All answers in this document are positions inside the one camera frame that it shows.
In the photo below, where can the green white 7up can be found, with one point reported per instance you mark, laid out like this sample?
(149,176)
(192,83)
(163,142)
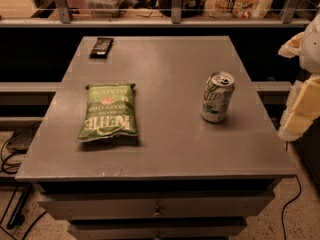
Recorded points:
(217,96)

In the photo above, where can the dark rxbar chocolate bar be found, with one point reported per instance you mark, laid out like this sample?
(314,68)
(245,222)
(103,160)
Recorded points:
(101,47)

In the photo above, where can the colourful snack bag on shelf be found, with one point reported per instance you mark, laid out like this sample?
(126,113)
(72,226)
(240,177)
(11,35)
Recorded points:
(242,9)

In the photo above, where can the grey drawer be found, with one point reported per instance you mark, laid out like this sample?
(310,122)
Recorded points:
(123,206)
(158,229)

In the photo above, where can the green kettle chips bag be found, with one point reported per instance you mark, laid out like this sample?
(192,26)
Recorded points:
(110,112)

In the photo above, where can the metal shelf rail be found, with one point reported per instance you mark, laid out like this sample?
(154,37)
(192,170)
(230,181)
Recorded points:
(144,14)

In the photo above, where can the dark power adapter box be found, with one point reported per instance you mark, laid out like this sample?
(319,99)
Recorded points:
(21,141)

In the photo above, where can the grey lower drawer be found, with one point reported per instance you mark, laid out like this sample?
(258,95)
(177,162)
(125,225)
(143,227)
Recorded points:
(158,229)

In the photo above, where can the grey upper drawer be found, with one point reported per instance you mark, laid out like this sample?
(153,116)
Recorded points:
(123,206)

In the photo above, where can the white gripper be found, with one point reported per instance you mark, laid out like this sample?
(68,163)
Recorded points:
(311,52)

